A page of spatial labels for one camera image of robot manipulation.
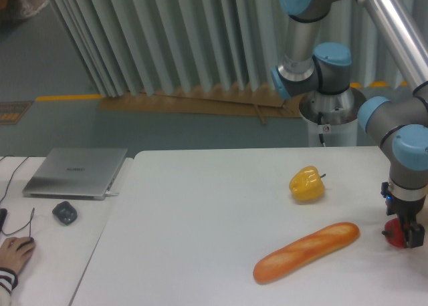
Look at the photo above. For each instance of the brown cardboard sheet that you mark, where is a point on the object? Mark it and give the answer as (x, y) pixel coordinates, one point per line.
(178, 105)

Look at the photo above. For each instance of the silver closed laptop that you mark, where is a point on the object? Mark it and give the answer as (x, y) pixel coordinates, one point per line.
(82, 173)

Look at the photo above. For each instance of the striped sleeve forearm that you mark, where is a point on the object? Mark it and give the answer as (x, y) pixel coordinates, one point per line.
(8, 282)

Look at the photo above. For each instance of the red bell pepper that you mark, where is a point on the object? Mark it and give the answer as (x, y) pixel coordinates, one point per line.
(394, 234)

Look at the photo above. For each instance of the orange baguette bread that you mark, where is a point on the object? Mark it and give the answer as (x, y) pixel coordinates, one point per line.
(305, 250)

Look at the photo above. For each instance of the black computer mouse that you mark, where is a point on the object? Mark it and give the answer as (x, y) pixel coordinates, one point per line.
(30, 241)

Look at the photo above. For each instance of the dark grey small device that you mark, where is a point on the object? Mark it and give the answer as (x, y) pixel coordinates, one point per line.
(65, 213)

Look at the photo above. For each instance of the white usb plug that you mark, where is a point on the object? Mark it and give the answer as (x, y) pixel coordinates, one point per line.
(110, 194)

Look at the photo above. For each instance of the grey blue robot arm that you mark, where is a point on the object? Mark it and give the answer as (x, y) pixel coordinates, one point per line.
(399, 129)

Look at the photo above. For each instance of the folded white partition screen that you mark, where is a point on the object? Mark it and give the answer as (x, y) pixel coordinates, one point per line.
(172, 46)

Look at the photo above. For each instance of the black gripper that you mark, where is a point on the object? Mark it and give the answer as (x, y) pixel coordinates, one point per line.
(406, 204)

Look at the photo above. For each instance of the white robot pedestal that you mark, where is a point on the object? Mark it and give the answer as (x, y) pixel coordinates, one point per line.
(332, 120)

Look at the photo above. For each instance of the person's hand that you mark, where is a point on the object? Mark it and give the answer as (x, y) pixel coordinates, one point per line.
(16, 260)

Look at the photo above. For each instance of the yellow bell pepper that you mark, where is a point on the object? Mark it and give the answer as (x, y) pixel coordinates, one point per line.
(307, 185)

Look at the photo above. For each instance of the black pen-like object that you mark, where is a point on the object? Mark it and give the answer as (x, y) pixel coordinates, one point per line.
(3, 216)

